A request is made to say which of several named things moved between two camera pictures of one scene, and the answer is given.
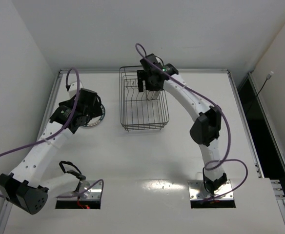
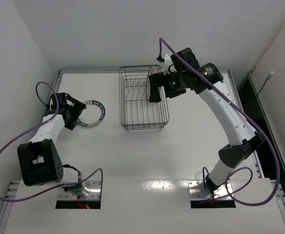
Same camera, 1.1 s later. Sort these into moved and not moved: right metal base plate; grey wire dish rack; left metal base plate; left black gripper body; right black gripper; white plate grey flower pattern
Moved: left black gripper body; white plate grey flower pattern; right black gripper
Not moved: grey wire dish rack; left metal base plate; right metal base plate
